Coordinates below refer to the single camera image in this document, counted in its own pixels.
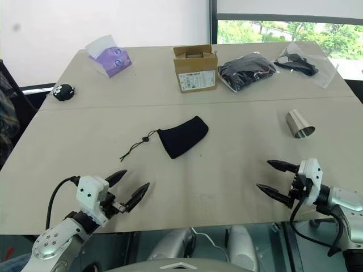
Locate black fabric in plastic bag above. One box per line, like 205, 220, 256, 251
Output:
217, 52, 277, 94

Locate purple tissue pack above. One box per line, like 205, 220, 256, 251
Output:
86, 34, 133, 79

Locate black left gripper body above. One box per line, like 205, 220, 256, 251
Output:
99, 191, 128, 221

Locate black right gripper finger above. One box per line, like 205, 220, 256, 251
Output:
266, 159, 299, 174
256, 183, 296, 210

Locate grey robot chest with chevron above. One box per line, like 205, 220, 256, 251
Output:
104, 257, 245, 272

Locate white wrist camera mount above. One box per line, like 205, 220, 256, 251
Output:
75, 175, 110, 227
297, 158, 324, 206

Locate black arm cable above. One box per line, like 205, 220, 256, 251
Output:
45, 175, 82, 231
289, 195, 348, 258

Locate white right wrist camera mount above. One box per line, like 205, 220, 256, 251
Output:
297, 158, 324, 206

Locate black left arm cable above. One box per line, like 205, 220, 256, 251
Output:
45, 175, 82, 231

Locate black drawstring pouch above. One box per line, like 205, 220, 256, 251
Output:
119, 115, 210, 163

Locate thin white cable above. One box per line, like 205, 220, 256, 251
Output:
192, 228, 229, 263

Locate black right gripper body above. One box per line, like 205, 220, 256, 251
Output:
288, 169, 311, 199

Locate white roller blind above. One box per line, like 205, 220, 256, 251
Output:
217, 0, 363, 23
0, 0, 211, 87

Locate open cardboard box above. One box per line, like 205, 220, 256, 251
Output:
172, 44, 219, 94

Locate black round toy with eyes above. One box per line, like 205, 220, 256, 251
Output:
52, 84, 77, 101

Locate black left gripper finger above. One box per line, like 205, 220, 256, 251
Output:
121, 182, 150, 213
104, 169, 128, 188

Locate silver rounded robot part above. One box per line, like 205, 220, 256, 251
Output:
147, 228, 197, 262
228, 225, 259, 271

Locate black mesh office chair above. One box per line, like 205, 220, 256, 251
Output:
0, 59, 38, 114

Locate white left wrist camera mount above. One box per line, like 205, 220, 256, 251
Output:
75, 175, 110, 227

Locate person in plaid shirt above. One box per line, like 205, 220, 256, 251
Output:
0, 84, 20, 171

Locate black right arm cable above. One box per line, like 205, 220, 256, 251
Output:
289, 195, 348, 258

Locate stainless steel cup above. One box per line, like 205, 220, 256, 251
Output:
285, 109, 316, 140

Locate clear bag with black item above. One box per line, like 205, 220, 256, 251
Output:
273, 42, 340, 90

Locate dark window frame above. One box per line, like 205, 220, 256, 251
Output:
209, 0, 219, 45

